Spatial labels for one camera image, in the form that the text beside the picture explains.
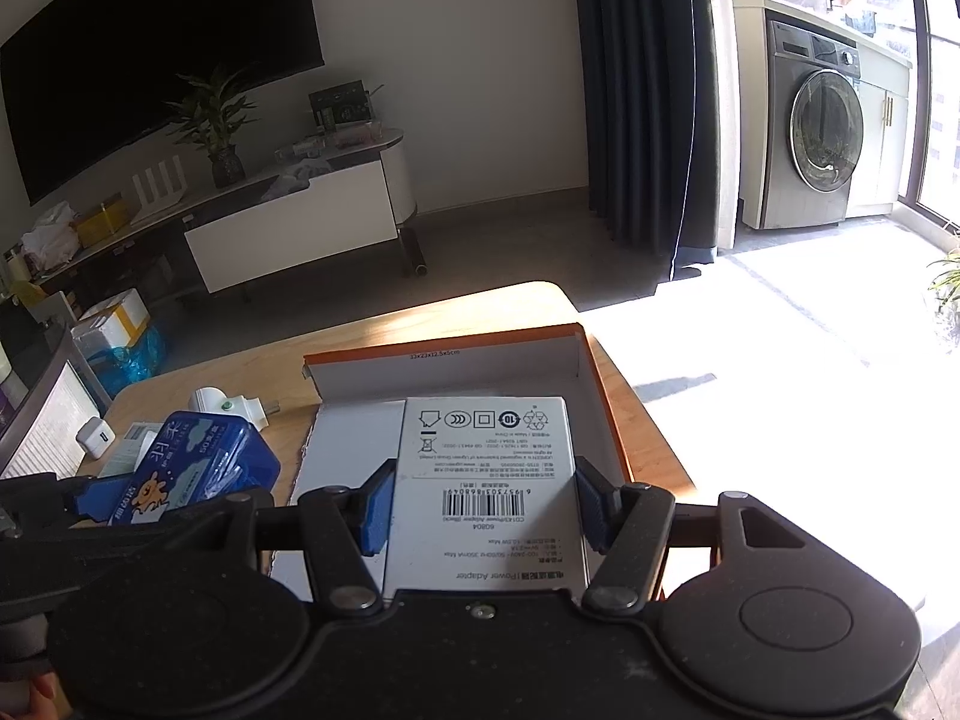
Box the small white cube charger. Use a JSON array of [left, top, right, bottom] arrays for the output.
[[75, 416, 116, 460]]

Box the blue floss pick case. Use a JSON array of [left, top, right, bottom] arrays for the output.
[[107, 411, 281, 525]]

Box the white power adapter box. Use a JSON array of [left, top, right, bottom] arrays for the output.
[[384, 395, 587, 598]]

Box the person's left hand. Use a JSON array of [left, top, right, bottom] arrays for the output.
[[0, 673, 59, 720]]

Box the teal green carton box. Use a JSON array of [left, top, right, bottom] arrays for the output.
[[99, 421, 161, 478]]

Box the orange white cardboard box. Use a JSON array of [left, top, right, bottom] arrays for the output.
[[295, 323, 630, 596]]

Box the round dark-top ribbed table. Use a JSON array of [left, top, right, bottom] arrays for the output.
[[2, 330, 112, 479]]

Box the blue plastic bag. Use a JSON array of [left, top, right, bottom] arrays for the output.
[[86, 325, 166, 398]]

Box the white plug-in mosquito heater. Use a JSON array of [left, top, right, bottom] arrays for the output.
[[187, 387, 280, 431]]

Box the cardboard parcel with yellow tape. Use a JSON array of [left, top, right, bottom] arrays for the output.
[[71, 288, 151, 359]]

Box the white plastic bag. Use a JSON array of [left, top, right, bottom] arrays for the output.
[[21, 202, 82, 271]]

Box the yellow box on stand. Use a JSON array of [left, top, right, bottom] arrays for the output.
[[73, 193, 130, 249]]

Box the white wifi router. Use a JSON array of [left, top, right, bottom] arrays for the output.
[[132, 154, 187, 226]]

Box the white TV stand cabinet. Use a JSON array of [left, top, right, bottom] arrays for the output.
[[37, 128, 427, 293]]

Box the black framed display box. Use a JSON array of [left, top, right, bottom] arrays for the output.
[[308, 80, 374, 132]]

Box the potted bamboo on TV stand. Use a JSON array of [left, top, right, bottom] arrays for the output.
[[169, 76, 256, 188]]

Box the silver washing machine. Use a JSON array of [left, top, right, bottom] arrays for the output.
[[760, 15, 864, 229]]

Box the dark blue curtain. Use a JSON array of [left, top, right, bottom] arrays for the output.
[[576, 0, 719, 280]]

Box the large black wall television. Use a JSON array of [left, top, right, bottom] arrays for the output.
[[2, 0, 324, 202]]

